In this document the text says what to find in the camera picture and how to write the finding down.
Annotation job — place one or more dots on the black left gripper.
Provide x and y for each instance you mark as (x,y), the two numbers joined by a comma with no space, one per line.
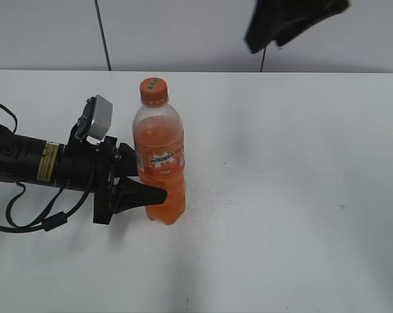
(90,169)

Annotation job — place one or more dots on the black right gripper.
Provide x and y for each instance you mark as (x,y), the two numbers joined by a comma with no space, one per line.
(283,20)

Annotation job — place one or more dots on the orange Mirinda soda bottle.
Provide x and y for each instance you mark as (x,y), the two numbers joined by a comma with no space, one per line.
(159,144)

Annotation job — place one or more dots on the orange bottle cap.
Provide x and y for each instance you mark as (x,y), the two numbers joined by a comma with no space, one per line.
(153,91)

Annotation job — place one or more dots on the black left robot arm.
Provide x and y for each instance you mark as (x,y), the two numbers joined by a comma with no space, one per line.
(29,160)

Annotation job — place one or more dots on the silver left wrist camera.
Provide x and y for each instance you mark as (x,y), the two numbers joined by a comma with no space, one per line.
(95,120)

